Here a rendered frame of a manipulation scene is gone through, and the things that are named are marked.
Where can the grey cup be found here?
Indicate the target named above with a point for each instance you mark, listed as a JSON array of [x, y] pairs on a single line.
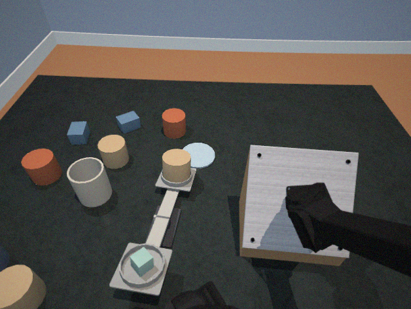
[[90, 182]]

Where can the tan cylinder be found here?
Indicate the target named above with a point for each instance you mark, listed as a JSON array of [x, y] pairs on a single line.
[[176, 165], [21, 288], [113, 151]]

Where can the blue block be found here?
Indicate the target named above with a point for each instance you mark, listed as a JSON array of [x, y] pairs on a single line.
[[128, 122], [78, 133]]

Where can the blue cylinder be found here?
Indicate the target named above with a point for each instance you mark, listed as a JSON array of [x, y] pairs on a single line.
[[4, 259]]

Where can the orange cylinder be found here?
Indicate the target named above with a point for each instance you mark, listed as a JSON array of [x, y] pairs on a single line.
[[174, 123], [42, 166]]

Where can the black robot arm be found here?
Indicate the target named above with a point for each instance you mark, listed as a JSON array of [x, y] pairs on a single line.
[[320, 223]]

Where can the pale teal cube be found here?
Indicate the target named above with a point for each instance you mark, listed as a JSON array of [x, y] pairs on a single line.
[[142, 261]]

